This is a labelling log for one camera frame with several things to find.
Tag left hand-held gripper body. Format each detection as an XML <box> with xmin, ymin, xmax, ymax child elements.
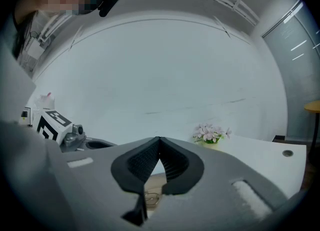
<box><xmin>36</xmin><ymin>109</ymin><xmax>87</xmax><ymax>153</ymax></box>

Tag person's grey printed shirt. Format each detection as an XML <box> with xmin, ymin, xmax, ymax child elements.
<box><xmin>0</xmin><ymin>12</ymin><xmax>83</xmax><ymax>231</ymax></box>

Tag pink flowers in cream pot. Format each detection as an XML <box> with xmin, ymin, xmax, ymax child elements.
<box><xmin>192</xmin><ymin>122</ymin><xmax>233</xmax><ymax>150</ymax></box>

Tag round wooden table black base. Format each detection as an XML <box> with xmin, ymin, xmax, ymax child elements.
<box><xmin>304</xmin><ymin>99</ymin><xmax>320</xmax><ymax>166</ymax></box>

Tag tan glasses case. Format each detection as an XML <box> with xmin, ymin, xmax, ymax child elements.
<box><xmin>144</xmin><ymin>173</ymin><xmax>168</xmax><ymax>212</ymax></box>

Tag frosted glass partition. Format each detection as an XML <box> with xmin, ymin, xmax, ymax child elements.
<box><xmin>261</xmin><ymin>0</ymin><xmax>320</xmax><ymax>141</ymax></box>

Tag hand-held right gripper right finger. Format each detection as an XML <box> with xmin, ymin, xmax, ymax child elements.
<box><xmin>147</xmin><ymin>136</ymin><xmax>289</xmax><ymax>231</ymax></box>

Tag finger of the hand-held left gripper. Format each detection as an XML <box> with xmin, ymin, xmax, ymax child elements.
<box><xmin>84</xmin><ymin>142</ymin><xmax>118</xmax><ymax>151</ymax></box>
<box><xmin>84</xmin><ymin>138</ymin><xmax>114</xmax><ymax>145</ymax></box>

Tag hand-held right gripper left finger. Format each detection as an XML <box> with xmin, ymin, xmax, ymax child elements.
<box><xmin>59</xmin><ymin>136</ymin><xmax>161</xmax><ymax>231</ymax></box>

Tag white table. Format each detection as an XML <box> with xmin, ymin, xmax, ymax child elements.
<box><xmin>147</xmin><ymin>134</ymin><xmax>308</xmax><ymax>201</ymax></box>

